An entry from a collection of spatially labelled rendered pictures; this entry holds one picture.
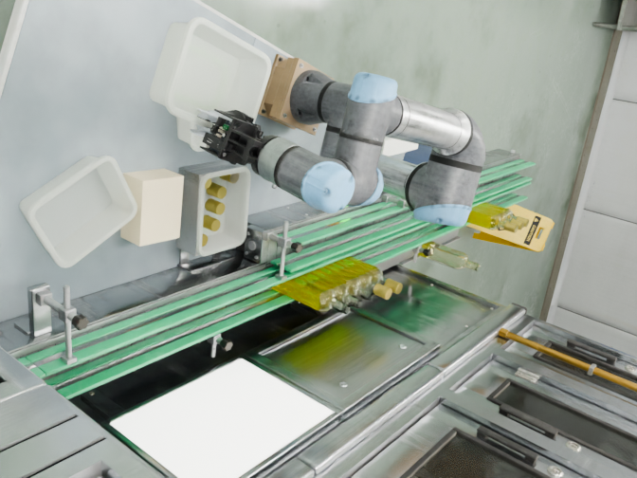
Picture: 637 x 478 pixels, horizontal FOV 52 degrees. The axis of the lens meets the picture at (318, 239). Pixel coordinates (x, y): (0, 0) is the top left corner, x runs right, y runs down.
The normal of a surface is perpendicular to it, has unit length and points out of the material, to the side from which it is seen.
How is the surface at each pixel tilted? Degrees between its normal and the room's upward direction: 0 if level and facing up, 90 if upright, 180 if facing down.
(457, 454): 90
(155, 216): 0
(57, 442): 90
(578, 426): 90
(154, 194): 0
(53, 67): 0
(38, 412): 90
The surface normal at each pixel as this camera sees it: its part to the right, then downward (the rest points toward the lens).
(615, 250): -0.63, 0.22
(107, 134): 0.77, 0.30
